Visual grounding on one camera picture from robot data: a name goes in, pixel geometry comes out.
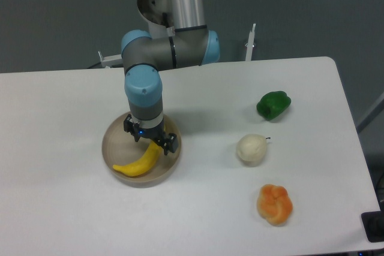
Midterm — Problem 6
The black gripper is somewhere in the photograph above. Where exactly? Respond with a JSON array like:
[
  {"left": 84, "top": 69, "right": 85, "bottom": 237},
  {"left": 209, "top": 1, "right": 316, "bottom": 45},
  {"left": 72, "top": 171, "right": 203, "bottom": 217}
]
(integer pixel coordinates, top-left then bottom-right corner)
[{"left": 123, "top": 113, "right": 178, "bottom": 155}]

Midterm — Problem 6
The yellow toy banana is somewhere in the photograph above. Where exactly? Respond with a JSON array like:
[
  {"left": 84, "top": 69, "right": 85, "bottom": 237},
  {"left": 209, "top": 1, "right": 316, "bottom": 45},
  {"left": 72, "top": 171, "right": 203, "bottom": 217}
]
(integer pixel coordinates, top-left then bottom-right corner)
[{"left": 112, "top": 141, "right": 162, "bottom": 177}]

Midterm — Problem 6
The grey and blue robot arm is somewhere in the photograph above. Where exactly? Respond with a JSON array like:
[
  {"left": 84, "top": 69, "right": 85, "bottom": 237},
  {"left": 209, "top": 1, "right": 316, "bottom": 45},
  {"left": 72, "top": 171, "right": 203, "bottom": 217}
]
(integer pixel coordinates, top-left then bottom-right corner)
[{"left": 121, "top": 0, "right": 220, "bottom": 154}]

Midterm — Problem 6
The beige round plate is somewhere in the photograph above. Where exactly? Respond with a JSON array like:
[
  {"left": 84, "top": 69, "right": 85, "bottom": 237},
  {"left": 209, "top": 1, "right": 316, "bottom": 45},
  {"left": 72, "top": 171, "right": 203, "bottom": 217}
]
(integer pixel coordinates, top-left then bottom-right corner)
[{"left": 101, "top": 113, "right": 182, "bottom": 188}]

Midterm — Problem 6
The green toy bell pepper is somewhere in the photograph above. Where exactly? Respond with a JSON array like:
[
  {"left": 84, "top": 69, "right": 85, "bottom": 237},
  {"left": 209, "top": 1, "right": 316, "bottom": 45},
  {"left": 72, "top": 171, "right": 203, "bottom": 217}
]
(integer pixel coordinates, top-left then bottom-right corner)
[{"left": 256, "top": 91, "right": 292, "bottom": 121}]

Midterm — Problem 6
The orange knotted bread roll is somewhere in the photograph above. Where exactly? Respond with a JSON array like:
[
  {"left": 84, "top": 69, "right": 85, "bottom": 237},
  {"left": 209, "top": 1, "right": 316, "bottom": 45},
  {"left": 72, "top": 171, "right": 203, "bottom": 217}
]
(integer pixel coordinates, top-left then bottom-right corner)
[{"left": 256, "top": 184, "right": 293, "bottom": 226}]

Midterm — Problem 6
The black device at table edge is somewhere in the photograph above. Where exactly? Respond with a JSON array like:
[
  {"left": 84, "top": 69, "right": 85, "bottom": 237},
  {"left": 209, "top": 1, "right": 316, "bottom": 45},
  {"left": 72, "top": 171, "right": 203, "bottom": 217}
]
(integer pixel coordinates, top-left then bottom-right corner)
[{"left": 361, "top": 211, "right": 383, "bottom": 243}]

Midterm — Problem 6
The left white metal bracket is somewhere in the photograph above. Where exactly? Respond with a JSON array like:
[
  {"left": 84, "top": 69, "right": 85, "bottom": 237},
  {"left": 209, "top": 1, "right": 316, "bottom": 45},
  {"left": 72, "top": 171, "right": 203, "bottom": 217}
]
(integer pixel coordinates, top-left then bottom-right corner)
[{"left": 98, "top": 51, "right": 123, "bottom": 68}]

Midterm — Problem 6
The white metal bracket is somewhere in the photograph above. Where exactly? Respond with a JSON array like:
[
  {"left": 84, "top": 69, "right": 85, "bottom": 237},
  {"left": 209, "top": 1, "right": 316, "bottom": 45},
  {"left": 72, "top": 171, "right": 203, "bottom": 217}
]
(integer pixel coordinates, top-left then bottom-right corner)
[
  {"left": 245, "top": 23, "right": 256, "bottom": 62},
  {"left": 98, "top": 51, "right": 123, "bottom": 68}
]

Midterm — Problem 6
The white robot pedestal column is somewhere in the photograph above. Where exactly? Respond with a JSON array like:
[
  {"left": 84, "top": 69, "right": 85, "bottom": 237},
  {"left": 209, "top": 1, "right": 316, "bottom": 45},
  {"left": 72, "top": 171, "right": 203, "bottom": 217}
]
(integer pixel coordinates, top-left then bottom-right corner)
[{"left": 137, "top": 0, "right": 175, "bottom": 38}]

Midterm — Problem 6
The right white metal bracket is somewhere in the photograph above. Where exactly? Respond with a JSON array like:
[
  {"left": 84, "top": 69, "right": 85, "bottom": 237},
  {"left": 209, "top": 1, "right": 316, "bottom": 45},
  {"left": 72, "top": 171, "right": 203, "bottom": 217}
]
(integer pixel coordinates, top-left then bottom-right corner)
[{"left": 245, "top": 23, "right": 256, "bottom": 62}]

